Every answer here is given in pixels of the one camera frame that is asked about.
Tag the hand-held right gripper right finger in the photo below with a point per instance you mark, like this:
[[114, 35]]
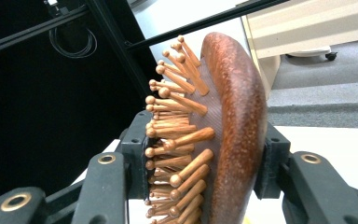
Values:
[[273, 155]]

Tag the grey chair base with caster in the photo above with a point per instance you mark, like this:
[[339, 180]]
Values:
[[313, 52]]

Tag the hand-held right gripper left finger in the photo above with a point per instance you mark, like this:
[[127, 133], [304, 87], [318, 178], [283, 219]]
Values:
[[135, 155]]

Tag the black metal frame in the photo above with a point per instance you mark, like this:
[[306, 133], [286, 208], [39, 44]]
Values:
[[118, 46]]

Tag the white cabinet panel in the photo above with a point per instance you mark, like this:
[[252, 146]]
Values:
[[167, 18]]

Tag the wooden bristle hairbrush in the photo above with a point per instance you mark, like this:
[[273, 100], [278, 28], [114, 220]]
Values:
[[239, 124]]

